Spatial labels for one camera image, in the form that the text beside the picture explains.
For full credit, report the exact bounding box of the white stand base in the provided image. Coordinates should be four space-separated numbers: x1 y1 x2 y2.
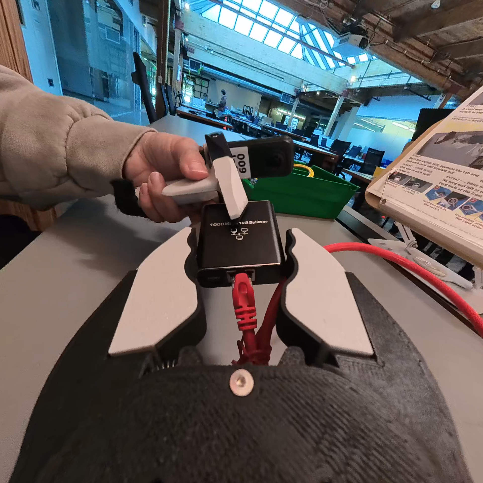
368 221 483 296

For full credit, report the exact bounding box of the person's left hand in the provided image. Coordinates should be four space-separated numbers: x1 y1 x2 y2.
123 132 213 225

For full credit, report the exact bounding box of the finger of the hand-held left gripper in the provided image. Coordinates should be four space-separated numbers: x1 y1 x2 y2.
208 153 250 222

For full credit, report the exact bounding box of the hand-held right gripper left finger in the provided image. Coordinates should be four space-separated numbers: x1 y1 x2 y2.
108 228 207 357

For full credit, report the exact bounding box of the green plastic bin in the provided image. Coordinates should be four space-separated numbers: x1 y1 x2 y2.
241 162 361 222

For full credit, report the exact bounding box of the person's left forearm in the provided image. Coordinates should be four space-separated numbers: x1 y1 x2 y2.
0 64 157 206

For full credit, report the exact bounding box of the instruction sheet board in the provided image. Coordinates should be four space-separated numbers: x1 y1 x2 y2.
365 83 483 269

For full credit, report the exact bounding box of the black ethernet splitter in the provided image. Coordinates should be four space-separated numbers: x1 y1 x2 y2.
196 199 287 290

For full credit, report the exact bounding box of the wooden door panel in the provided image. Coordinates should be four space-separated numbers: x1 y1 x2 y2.
0 0 59 232

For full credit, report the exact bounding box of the red ethernet cable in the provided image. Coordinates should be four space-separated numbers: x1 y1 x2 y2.
230 242 483 367

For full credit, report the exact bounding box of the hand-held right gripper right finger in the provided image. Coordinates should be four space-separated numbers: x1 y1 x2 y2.
276 228 376 357

